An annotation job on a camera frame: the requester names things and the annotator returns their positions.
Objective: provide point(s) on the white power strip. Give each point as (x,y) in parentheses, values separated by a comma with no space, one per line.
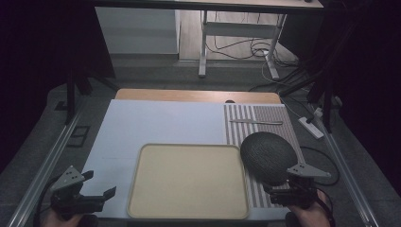
(310,127)

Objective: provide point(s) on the black metal stand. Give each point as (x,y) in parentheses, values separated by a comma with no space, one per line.
(75,72)
(321,82)

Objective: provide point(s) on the aluminium rail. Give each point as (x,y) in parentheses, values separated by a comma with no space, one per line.
(44,170)
(346,176)

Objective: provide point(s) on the white cabinet panel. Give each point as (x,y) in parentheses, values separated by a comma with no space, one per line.
(138,30)

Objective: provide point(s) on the white board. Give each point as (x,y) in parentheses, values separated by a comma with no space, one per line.
(157,123)

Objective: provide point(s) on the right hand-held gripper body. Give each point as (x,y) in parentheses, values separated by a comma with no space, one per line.
(299,189)

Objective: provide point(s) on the white-legged desk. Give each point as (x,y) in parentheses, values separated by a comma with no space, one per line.
(239,30)

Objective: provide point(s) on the person's left hand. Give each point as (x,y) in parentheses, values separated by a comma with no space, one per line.
(58,221)

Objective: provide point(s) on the beige rectangular tray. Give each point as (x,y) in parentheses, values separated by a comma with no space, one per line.
(189,181)

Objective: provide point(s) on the silver knife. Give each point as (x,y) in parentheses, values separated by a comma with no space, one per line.
(255,121)

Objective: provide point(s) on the black flat frame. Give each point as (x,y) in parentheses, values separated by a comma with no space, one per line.
(78,136)

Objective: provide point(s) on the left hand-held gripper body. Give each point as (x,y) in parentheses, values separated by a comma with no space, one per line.
(67,181)

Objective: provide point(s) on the grey white striped mat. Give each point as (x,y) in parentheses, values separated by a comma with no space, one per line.
(244,126)

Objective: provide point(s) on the person's right hand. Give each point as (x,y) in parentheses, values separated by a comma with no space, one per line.
(310,216)

